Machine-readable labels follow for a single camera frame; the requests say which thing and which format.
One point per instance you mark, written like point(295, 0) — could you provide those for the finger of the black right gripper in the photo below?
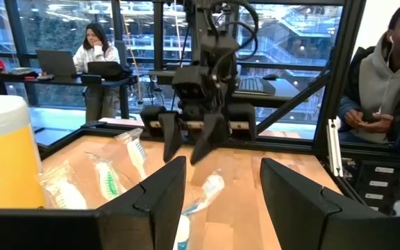
point(171, 135)
point(214, 135)

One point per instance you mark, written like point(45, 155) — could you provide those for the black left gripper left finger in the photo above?
point(158, 208)

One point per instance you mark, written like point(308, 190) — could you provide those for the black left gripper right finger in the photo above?
point(297, 208)

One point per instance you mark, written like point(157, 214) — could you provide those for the blue toothbrush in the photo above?
point(212, 185)
point(66, 196)
point(137, 154)

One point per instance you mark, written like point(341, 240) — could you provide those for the green toothbrush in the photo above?
point(109, 182)

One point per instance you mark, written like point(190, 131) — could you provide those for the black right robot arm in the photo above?
point(214, 41)

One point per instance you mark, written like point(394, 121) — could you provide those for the dark laptop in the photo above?
point(56, 62)
point(255, 86)
point(108, 69)

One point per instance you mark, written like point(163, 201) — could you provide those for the black drawer unit white labels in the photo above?
point(359, 180)

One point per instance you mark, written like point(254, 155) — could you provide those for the silver aluminium profile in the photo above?
point(334, 149)

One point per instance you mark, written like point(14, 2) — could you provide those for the black desk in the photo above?
point(283, 97)
point(64, 80)

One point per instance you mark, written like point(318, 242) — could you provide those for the person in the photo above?
point(96, 55)
point(384, 87)

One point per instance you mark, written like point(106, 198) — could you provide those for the yellow wipes canister white lid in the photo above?
point(5, 156)

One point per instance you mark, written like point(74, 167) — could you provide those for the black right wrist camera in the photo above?
point(189, 81)

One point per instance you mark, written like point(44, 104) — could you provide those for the black aluminium table frame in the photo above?
point(340, 69)

